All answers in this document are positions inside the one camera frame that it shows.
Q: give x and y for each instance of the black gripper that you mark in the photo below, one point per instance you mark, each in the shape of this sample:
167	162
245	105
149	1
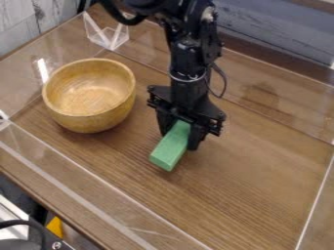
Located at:
184	101

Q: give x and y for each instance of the green rectangular block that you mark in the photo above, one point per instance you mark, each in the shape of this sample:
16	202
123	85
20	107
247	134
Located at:
171	147

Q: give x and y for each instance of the brown wooden bowl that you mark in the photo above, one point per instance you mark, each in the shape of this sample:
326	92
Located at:
89	95

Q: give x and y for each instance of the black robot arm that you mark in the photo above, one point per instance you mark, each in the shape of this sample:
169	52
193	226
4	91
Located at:
189	24

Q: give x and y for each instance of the yellow label sticker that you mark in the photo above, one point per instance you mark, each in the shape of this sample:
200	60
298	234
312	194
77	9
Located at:
54	227

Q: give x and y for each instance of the clear acrylic enclosure wall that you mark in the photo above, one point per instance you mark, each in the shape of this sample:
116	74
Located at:
253	190

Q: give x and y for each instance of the clear acrylic corner bracket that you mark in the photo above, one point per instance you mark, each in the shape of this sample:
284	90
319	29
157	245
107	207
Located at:
107	37

